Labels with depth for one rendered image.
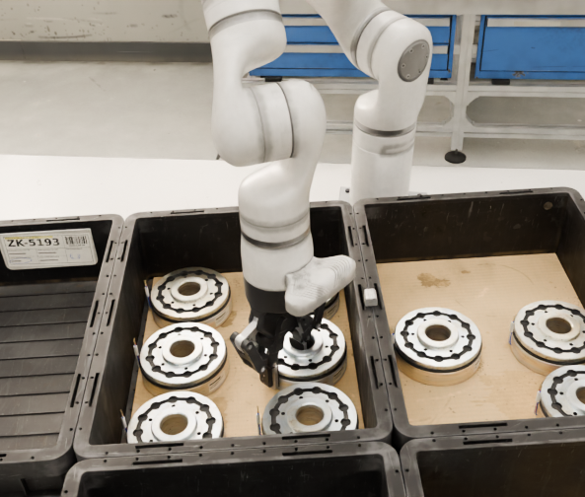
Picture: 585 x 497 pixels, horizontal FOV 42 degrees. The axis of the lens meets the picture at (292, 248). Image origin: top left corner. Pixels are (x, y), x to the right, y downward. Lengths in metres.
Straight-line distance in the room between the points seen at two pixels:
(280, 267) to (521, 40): 2.11
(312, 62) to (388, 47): 1.77
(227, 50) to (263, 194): 0.14
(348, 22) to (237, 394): 0.50
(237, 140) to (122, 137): 2.56
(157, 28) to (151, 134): 0.76
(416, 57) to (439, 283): 0.30
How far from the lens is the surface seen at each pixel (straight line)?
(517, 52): 2.80
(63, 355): 1.00
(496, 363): 0.95
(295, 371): 0.88
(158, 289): 1.02
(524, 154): 3.03
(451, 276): 1.06
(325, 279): 0.76
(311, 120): 0.69
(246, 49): 0.70
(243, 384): 0.92
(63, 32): 4.00
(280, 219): 0.73
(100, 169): 1.62
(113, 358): 0.87
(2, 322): 1.08
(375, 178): 1.15
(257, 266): 0.77
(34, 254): 1.09
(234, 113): 0.68
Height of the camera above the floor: 1.50
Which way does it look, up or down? 37 degrees down
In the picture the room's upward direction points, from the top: 3 degrees counter-clockwise
